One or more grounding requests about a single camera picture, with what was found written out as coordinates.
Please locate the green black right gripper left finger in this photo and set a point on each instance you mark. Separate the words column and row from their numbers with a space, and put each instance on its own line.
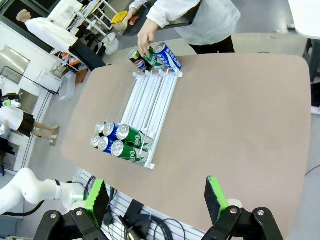
column 98, row 200

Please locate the collaborator's left hand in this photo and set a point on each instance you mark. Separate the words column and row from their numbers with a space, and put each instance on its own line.
column 146, row 37

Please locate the collaborator's right hand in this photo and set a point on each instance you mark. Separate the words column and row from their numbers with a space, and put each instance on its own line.
column 133, row 12

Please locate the large white table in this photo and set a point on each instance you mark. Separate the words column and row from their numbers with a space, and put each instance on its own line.
column 307, row 17

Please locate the green Chilsung cider can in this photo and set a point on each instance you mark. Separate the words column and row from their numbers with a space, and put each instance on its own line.
column 153, row 61
column 135, row 136
column 130, row 153

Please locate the collaborator in white zip hoodie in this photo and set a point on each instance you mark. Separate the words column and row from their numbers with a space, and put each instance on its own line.
column 207, row 22

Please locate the blue Pocari Sweat can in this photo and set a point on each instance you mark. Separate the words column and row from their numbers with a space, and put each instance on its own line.
column 170, row 58
column 103, row 143
column 110, row 128

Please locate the collaborator's right forearm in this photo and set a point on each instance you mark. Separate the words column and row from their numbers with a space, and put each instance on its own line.
column 141, row 3

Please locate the black serving tray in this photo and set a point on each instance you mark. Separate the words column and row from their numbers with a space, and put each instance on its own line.
column 133, row 30

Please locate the collaborator's left forearm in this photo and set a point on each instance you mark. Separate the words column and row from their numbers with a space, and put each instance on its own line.
column 170, row 11

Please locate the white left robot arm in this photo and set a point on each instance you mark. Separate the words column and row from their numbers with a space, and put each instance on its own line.
column 27, row 187

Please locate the clear plastic storage bin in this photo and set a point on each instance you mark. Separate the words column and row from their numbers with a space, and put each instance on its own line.
column 67, row 86

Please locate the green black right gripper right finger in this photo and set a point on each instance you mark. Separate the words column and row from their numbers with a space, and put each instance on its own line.
column 215, row 200

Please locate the black Pepsi can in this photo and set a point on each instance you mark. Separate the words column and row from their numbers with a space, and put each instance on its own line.
column 95, row 141
column 100, row 127
column 140, row 64

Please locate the white slotted base panel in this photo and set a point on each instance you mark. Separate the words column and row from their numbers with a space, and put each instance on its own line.
column 125, row 203

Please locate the clear acrylic can rack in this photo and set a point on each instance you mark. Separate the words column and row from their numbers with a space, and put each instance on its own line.
column 150, row 100

